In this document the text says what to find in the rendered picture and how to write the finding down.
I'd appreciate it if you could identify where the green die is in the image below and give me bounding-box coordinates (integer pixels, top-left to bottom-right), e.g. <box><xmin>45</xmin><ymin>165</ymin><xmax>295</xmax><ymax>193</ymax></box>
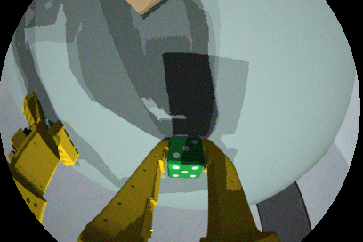
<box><xmin>167</xmin><ymin>137</ymin><xmax>205</xmax><ymax>178</ymax></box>

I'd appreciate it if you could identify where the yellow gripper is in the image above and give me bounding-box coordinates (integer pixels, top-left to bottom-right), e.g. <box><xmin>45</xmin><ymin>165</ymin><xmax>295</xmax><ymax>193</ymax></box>
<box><xmin>77</xmin><ymin>139</ymin><xmax>280</xmax><ymax>242</ymax></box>

